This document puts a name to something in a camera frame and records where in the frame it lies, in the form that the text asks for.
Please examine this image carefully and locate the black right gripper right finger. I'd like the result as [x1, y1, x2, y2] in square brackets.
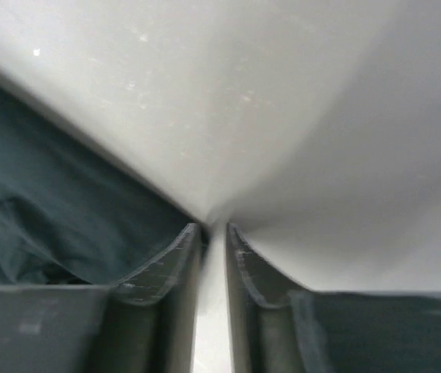
[226, 224, 441, 372]

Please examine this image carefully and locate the black t shirt flower print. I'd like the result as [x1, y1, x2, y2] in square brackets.
[0, 87, 191, 285]

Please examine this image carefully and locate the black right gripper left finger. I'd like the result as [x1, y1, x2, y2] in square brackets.
[0, 224, 201, 373]

